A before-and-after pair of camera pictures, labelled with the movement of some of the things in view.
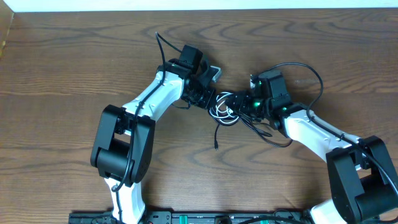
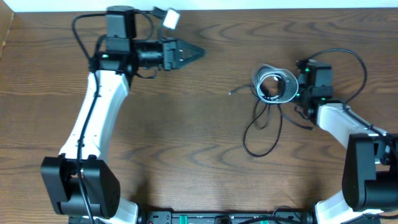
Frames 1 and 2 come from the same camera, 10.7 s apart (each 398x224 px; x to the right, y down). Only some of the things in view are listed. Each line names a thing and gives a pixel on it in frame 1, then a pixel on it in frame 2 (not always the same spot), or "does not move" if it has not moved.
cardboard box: (6, 18) does not move
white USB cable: (224, 116) -> (273, 85)
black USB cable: (221, 114) -> (254, 121)
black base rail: (194, 217) does not move
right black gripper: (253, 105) -> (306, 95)
